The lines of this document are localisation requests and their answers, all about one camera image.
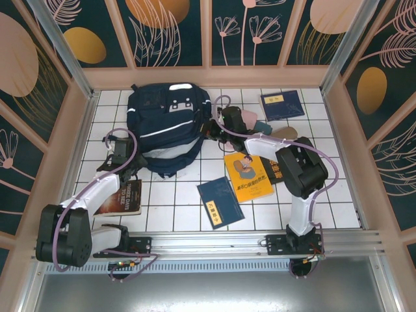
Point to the pink pencil case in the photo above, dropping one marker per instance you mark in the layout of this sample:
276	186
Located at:
250	118

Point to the Three Days to See book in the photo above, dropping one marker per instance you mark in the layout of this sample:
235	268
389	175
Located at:
125	198

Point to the small teal notebook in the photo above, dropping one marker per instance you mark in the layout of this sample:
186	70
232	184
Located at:
264	127

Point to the navy student backpack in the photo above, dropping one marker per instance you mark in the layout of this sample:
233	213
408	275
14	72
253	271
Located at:
162	130

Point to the yellow cartoon cover book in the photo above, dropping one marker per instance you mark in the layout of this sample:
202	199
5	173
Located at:
248	182

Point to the black book yellow letters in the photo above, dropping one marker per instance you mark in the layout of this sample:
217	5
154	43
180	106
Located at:
271	172

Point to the beige fabric pencil case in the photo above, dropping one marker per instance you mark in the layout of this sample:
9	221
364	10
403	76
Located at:
286	132

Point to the navy book with flower drawing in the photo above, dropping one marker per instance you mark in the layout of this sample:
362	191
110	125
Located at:
282	105

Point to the navy book vertical yellow label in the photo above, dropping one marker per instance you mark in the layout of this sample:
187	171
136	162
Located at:
221	204

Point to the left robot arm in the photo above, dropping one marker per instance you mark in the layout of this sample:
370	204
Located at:
100	191

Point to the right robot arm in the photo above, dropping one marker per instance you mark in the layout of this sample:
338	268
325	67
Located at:
300	211

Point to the small circuit board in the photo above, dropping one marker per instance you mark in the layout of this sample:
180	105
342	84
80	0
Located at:
123	264

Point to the circle and gold lines panel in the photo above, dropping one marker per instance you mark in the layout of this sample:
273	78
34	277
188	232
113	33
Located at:
318	32

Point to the grey metal sheet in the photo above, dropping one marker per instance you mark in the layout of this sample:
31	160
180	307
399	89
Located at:
211	292

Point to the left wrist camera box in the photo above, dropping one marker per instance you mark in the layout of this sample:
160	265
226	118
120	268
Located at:
121	149

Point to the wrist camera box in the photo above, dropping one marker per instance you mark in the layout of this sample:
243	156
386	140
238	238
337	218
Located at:
121	149
232	118

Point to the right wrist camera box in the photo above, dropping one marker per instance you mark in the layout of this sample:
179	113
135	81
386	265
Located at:
232	118

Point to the aluminium side rail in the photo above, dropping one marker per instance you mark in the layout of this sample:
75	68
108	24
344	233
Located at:
346	162
76	162

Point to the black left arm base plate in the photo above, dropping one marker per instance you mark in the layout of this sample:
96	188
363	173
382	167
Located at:
139	247

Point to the flower outline wall panel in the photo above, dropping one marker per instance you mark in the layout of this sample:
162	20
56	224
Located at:
16	175

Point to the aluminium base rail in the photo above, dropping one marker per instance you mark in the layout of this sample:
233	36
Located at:
211	242

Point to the two flowers wall panel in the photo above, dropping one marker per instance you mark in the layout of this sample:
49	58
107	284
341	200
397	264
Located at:
247	32

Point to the leaf outline wall panel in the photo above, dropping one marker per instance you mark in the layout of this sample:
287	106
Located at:
162	32

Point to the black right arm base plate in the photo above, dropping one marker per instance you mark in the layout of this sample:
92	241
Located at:
276	247

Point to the aluminium corner post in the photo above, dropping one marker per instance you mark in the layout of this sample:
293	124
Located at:
349	42
65	55

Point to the large circle wall panel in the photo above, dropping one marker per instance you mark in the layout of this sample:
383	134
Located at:
29	71

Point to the yellow oval wall panel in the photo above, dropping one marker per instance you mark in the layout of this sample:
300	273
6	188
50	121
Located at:
91	32

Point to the leaf sprig wall panel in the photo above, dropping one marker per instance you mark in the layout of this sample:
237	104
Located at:
396	169

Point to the feather and oval wall panel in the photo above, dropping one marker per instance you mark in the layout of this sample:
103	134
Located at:
383	65

